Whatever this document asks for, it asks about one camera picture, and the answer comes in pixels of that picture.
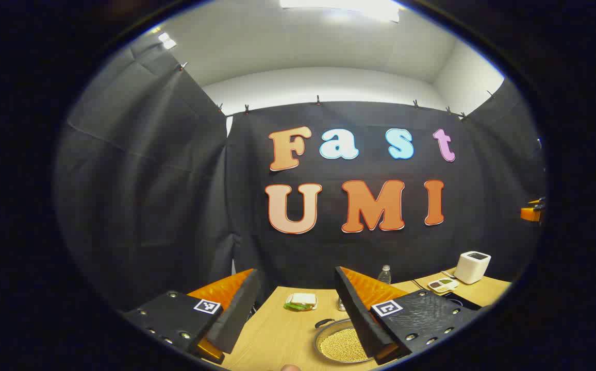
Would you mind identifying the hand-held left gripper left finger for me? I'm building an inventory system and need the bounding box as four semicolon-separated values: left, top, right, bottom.
123;268;262;365

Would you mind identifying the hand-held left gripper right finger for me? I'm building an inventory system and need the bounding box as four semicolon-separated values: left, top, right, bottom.
334;266;479;365

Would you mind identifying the steel pot with black handles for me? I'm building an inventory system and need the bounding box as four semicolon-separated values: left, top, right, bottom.
313;318;376;364

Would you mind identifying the pile of yellow soybeans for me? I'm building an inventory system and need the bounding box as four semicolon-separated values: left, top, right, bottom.
320;328;371;361

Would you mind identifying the black induction cooktop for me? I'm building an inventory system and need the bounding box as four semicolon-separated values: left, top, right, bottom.
441;292;483;311

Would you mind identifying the small white plate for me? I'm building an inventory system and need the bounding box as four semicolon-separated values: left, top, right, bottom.
285;293;319;312

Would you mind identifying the white box appliance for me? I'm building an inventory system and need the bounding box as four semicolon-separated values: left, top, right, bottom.
454;251;492;285

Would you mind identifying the white divided grain tray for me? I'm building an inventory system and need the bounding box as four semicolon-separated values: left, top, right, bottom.
428;278;459;294

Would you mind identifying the black backdrop cloth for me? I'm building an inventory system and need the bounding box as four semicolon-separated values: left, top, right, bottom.
53;33;547;315

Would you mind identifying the ceiling light panel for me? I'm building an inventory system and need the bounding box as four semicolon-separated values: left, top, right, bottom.
280;0;401;23

